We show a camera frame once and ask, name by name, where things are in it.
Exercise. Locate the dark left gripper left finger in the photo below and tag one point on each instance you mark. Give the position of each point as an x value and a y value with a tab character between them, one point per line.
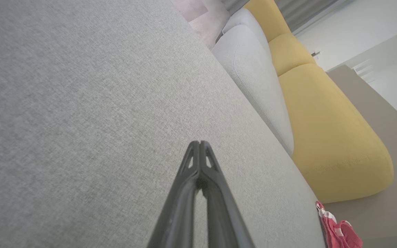
181	206

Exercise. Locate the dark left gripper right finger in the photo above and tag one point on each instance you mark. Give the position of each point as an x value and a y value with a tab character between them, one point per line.
222	206

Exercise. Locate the red shirt with white sleeves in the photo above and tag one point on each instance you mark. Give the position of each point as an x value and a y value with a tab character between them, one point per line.
339	234

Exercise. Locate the large yellow sofa backrest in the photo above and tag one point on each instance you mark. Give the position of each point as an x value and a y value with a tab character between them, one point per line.
329	137

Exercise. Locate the grey sofa back cushion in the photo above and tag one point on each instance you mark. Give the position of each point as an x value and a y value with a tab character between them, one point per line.
257	82

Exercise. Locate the large grey sofa seat cushion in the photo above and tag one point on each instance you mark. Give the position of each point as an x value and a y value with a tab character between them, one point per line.
81	120

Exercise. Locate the small grey sofa seat cushion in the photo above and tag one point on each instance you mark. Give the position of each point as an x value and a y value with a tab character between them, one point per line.
246	20

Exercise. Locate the grey curtain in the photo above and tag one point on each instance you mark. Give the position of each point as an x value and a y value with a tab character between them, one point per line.
298	10

